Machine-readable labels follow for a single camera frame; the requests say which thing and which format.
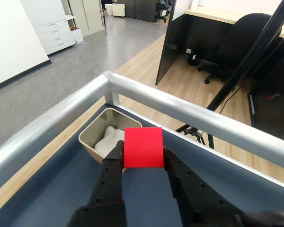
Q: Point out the black storage cabinet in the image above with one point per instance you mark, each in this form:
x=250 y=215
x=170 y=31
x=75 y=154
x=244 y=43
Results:
x=139 y=9

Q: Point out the white rolling cabinet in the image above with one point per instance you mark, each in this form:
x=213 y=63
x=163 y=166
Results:
x=118 y=9

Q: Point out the grey metal locker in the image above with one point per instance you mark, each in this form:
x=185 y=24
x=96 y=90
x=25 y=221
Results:
x=92 y=16

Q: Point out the black waste bin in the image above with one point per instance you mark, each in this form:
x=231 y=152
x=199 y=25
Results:
x=193 y=59

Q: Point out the black tripod stand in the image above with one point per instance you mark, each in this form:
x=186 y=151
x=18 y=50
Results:
x=246 y=59

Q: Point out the silver rail post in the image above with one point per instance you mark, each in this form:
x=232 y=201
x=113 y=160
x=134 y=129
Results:
x=111 y=98

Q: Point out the small red item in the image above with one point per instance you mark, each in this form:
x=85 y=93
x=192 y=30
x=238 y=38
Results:
x=273 y=97

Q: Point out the silver rail tube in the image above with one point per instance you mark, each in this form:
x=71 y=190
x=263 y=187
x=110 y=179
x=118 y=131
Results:
x=191 y=111
x=49 y=118

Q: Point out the black desk with beige top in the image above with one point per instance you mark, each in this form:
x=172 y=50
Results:
x=172 y=47

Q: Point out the beige plastic box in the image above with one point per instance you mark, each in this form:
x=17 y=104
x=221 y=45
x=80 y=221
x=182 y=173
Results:
x=109 y=118

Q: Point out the white crumpled cloth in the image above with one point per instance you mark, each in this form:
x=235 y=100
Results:
x=109 y=139

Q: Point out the red cube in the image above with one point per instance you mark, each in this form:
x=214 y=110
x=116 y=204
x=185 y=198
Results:
x=143 y=147

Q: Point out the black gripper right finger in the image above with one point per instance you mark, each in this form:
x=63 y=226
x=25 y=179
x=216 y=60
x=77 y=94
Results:
x=198 y=203

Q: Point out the white cardboard box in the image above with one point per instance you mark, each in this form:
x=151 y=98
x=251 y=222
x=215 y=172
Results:
x=77 y=35

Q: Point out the silver table edge strip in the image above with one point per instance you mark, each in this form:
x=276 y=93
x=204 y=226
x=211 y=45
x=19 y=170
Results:
x=262 y=176

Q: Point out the small black office chair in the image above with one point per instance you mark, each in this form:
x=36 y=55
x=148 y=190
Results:
x=161 y=11

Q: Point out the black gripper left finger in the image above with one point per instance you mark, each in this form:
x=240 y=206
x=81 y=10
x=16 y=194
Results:
x=106 y=189

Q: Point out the white drawer cabinet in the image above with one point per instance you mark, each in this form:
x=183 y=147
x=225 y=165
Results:
x=52 y=30

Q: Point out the blue-grey table mat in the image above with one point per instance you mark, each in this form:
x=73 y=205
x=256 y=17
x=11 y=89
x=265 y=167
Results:
x=61 y=189

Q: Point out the black low cabinet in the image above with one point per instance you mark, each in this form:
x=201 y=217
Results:
x=274 y=116

